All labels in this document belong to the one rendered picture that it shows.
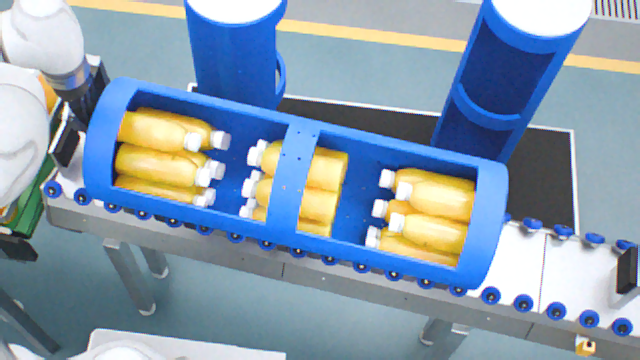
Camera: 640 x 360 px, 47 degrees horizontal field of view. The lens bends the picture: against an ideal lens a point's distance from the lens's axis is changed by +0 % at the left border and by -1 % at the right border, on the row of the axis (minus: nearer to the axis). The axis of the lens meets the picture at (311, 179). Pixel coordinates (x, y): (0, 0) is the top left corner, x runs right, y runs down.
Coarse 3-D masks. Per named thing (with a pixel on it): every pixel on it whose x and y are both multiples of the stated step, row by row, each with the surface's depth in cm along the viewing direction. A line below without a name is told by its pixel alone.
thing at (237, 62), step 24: (192, 24) 202; (216, 24) 194; (240, 24) 194; (264, 24) 197; (192, 48) 215; (216, 48) 203; (240, 48) 202; (264, 48) 206; (216, 72) 214; (240, 72) 212; (264, 72) 216; (216, 96) 226; (240, 96) 223; (264, 96) 227
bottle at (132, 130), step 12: (132, 120) 160; (144, 120) 160; (156, 120) 161; (168, 120) 161; (120, 132) 160; (132, 132) 160; (144, 132) 159; (156, 132) 159; (168, 132) 159; (180, 132) 160; (132, 144) 162; (144, 144) 161; (156, 144) 160; (168, 144) 160; (180, 144) 160
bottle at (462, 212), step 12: (408, 192) 157; (420, 192) 156; (432, 192) 155; (444, 192) 155; (456, 192) 156; (468, 192) 156; (420, 204) 156; (432, 204) 155; (444, 204) 155; (456, 204) 155; (468, 204) 155; (444, 216) 157; (456, 216) 156; (468, 216) 155
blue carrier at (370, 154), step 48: (144, 96) 176; (192, 96) 162; (96, 144) 155; (240, 144) 179; (288, 144) 154; (336, 144) 174; (384, 144) 158; (96, 192) 161; (240, 192) 179; (288, 192) 152; (384, 192) 178; (480, 192) 151; (288, 240) 159; (336, 240) 155; (480, 240) 149
